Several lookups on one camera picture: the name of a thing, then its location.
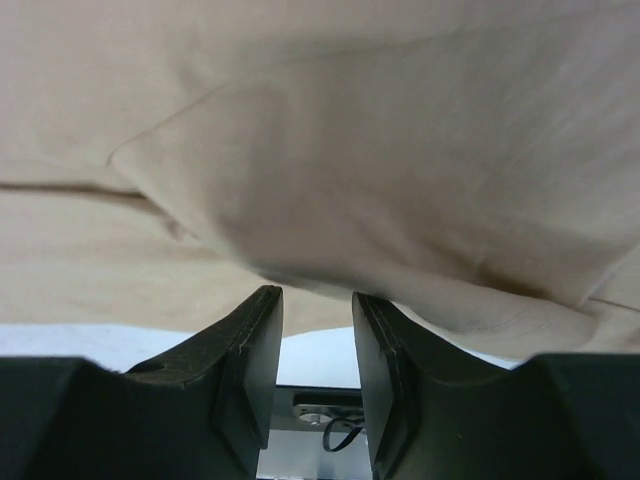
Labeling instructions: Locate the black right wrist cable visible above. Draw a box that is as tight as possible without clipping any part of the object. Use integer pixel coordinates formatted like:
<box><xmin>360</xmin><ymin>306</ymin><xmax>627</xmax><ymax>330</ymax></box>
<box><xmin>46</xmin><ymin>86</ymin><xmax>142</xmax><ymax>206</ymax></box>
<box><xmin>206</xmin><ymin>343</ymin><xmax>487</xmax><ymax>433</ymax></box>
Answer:
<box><xmin>322</xmin><ymin>417</ymin><xmax>369</xmax><ymax>454</ymax></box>

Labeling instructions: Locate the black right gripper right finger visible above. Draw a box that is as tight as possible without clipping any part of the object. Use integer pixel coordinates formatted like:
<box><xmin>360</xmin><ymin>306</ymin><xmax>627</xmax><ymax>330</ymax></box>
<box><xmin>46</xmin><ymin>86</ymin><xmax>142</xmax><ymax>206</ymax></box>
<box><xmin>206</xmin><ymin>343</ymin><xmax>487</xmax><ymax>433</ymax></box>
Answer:
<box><xmin>352</xmin><ymin>294</ymin><xmax>639</xmax><ymax>479</ymax></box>

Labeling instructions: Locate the beige t shirt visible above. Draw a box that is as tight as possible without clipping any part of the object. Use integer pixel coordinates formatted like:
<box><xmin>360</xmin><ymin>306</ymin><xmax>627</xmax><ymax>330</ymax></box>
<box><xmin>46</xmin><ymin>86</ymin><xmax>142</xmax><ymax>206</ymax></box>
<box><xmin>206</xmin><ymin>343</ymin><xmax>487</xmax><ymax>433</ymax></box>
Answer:
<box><xmin>1</xmin><ymin>1</ymin><xmax>639</xmax><ymax>360</ymax></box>

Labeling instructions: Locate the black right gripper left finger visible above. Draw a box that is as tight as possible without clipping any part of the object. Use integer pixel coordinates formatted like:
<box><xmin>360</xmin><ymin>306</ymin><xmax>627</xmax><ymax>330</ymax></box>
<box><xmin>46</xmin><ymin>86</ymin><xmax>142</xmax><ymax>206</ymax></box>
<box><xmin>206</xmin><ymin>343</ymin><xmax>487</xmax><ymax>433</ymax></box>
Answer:
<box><xmin>1</xmin><ymin>286</ymin><xmax>283</xmax><ymax>479</ymax></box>

